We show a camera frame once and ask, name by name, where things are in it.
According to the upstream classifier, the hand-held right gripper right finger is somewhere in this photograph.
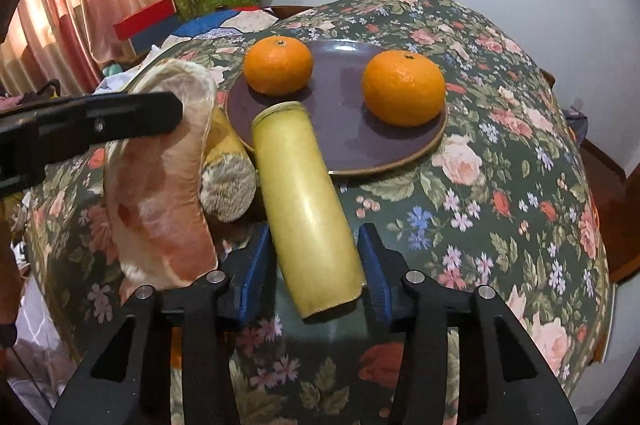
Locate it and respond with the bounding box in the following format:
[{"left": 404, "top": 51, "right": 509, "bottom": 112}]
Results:
[{"left": 356, "top": 222, "right": 581, "bottom": 425}]

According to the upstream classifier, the red flat box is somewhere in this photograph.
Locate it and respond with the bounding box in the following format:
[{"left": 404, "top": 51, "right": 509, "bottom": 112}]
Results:
[{"left": 112, "top": 0, "right": 179, "bottom": 42}]

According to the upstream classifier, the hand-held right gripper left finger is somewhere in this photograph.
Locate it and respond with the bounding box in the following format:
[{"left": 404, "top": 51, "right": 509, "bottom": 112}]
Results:
[{"left": 47, "top": 222, "right": 273, "bottom": 425}]

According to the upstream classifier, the floral tablecloth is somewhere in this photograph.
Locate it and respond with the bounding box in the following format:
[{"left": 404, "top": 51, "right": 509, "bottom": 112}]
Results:
[{"left": 20, "top": 0, "right": 615, "bottom": 425}]

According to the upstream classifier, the blue and white quilt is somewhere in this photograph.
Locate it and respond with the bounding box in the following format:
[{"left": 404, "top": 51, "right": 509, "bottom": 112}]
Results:
[{"left": 167, "top": 6, "right": 280, "bottom": 43}]

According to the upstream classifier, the pink and white bedding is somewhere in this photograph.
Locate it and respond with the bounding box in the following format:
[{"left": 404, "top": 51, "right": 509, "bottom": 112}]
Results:
[{"left": 0, "top": 275, "right": 78, "bottom": 411}]

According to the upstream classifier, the purple ceramic plate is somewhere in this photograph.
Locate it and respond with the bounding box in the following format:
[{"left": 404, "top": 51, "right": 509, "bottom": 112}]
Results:
[{"left": 225, "top": 38, "right": 449, "bottom": 177}]

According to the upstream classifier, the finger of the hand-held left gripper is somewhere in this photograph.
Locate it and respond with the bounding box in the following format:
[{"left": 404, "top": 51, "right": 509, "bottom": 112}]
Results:
[{"left": 0, "top": 91, "right": 184, "bottom": 201}]

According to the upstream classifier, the orange mandarin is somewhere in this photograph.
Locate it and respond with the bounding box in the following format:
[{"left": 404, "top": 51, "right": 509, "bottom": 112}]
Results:
[
  {"left": 243, "top": 35, "right": 314, "bottom": 97},
  {"left": 362, "top": 50, "right": 447, "bottom": 128}
]

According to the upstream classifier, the brown wooden chair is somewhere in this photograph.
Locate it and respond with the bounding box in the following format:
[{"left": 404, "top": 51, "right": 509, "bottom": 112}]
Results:
[{"left": 572, "top": 139, "right": 640, "bottom": 287}]

